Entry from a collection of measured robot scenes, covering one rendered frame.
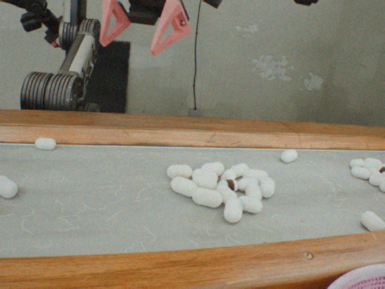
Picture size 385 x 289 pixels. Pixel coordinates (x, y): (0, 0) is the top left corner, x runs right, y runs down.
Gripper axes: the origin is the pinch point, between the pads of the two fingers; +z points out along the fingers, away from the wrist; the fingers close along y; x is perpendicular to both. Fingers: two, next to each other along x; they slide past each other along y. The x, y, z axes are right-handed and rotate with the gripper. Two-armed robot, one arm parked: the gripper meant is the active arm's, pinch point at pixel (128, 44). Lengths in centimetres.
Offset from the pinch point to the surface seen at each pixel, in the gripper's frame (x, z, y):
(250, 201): -5.5, 15.4, -24.3
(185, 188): -4.2, 16.9, -16.1
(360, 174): -23.6, 1.4, -37.4
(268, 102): -210, -106, 30
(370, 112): -189, -106, -48
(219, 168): -10.6, 11.4, -17.3
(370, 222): -9.5, 12.3, -38.9
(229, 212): -2.4, 17.9, -23.1
